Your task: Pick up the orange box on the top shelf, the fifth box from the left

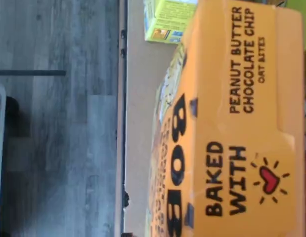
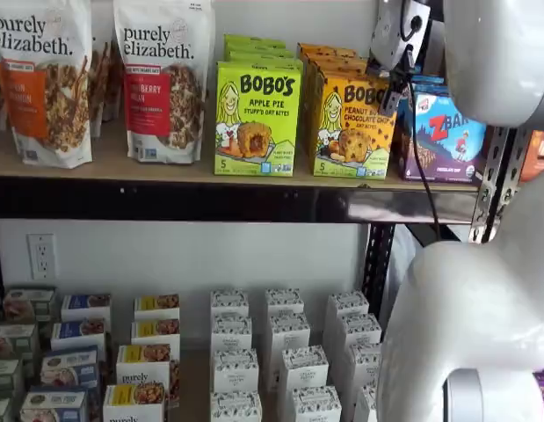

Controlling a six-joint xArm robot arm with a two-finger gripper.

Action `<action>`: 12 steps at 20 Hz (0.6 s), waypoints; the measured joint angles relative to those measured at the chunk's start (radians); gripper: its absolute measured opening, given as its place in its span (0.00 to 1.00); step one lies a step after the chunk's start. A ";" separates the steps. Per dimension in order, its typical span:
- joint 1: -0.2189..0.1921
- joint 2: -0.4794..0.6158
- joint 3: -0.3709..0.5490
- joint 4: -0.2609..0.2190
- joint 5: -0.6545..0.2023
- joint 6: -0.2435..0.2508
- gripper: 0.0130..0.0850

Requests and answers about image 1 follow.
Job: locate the orange Bobo's oat bites box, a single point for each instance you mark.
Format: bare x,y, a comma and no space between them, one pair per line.
241,135

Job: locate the wooden shelf board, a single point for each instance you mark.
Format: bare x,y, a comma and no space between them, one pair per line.
140,98

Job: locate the black metal shelf rack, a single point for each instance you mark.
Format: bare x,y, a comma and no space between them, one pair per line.
123,123

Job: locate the green Bobo's apple pie box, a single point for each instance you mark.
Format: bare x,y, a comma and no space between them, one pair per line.
167,22

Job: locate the thin black bar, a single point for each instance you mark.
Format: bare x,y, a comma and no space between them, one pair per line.
31,72

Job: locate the white rounded cart frame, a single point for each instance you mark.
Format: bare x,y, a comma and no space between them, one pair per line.
1,148

